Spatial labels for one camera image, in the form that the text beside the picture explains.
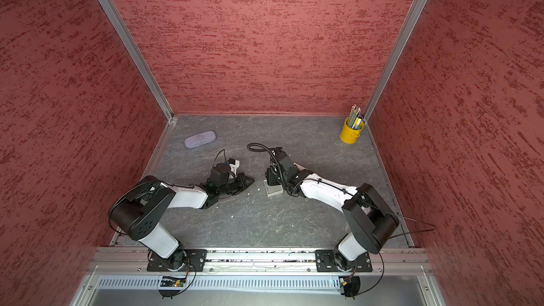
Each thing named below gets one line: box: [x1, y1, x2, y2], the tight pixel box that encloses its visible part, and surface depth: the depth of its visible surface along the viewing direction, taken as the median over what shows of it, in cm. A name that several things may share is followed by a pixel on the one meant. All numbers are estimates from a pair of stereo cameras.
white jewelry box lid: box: [263, 179, 284, 197], surface depth 91 cm
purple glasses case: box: [184, 130, 217, 149], surface depth 109 cm
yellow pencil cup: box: [340, 116, 365, 144], surface depth 106 cm
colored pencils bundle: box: [347, 104, 364, 131], surface depth 105 cm
